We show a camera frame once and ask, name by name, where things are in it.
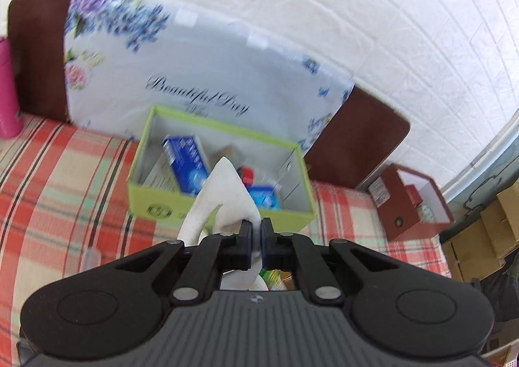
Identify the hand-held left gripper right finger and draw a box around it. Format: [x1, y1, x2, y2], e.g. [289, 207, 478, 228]
[261, 219, 406, 307]

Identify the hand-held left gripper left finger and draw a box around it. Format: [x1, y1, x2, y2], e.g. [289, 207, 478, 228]
[109, 220, 253, 307]

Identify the small blue box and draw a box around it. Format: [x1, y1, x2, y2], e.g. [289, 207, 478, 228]
[247, 184, 283, 209]

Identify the white sock pair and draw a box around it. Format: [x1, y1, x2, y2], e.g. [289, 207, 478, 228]
[176, 156, 270, 290]

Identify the light green cardboard box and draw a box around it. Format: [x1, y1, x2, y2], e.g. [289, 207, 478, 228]
[127, 104, 318, 230]

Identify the blue toothpaste box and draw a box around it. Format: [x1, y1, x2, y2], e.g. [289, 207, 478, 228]
[162, 136, 211, 195]

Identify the white medicine box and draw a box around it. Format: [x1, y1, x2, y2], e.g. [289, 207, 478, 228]
[144, 156, 179, 191]

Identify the brown cardboard box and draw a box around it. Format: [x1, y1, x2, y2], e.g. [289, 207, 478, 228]
[368, 163, 455, 242]

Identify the translucent toothbrush case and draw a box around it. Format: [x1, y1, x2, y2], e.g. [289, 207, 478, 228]
[79, 247, 102, 273]

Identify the red small box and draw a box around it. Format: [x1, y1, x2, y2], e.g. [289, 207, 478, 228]
[404, 184, 423, 206]

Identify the floral printed bedding package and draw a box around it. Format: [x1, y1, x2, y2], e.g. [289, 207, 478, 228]
[63, 0, 355, 149]

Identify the plain cardboard carton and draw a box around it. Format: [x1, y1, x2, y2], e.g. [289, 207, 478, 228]
[497, 184, 519, 230]
[441, 221, 508, 282]
[480, 201, 519, 259]

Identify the dark cloth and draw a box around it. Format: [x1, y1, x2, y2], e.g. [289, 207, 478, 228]
[478, 265, 519, 323]

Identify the pink thermos bottle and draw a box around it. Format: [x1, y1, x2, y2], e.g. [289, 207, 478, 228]
[0, 36, 22, 140]

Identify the brown headboard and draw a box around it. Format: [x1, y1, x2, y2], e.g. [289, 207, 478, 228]
[8, 0, 411, 189]

